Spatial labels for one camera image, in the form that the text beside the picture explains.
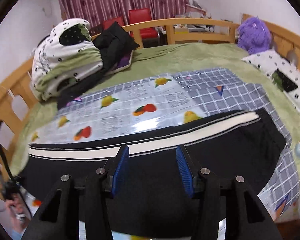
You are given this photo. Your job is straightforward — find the black pants with white stripe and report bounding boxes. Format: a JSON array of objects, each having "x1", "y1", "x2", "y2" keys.
[{"x1": 20, "y1": 109, "x2": 286, "y2": 238}]

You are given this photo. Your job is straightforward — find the person's left hand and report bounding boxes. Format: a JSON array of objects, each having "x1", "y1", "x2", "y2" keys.
[{"x1": 5, "y1": 193, "x2": 31, "y2": 234}]

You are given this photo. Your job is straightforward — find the fruit print plaid mat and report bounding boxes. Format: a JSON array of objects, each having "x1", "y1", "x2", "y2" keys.
[{"x1": 28, "y1": 67, "x2": 300, "y2": 240}]

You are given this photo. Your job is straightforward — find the black clothes pile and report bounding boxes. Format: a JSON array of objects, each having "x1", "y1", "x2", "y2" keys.
[{"x1": 57, "y1": 22, "x2": 140, "y2": 110}]

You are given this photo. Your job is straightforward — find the folded white green quilt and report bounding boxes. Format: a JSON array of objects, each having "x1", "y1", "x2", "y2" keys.
[{"x1": 31, "y1": 18, "x2": 103, "y2": 101}]

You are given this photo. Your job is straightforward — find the black phone on pillow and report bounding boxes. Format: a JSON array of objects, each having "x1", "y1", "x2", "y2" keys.
[{"x1": 271, "y1": 69, "x2": 298, "y2": 93}]

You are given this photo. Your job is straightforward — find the white dotted pillow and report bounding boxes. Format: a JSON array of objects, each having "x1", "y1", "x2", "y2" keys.
[{"x1": 242, "y1": 50, "x2": 300, "y2": 114}]

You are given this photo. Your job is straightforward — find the purple plush toy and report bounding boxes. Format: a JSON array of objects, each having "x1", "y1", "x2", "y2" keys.
[{"x1": 237, "y1": 17, "x2": 271, "y2": 55}]

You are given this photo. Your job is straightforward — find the red chair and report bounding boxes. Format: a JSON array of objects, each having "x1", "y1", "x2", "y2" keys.
[{"x1": 101, "y1": 8, "x2": 161, "y2": 41}]

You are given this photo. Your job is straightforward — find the wooden bed frame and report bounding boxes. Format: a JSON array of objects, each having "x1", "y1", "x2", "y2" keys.
[{"x1": 0, "y1": 13, "x2": 300, "y2": 201}]

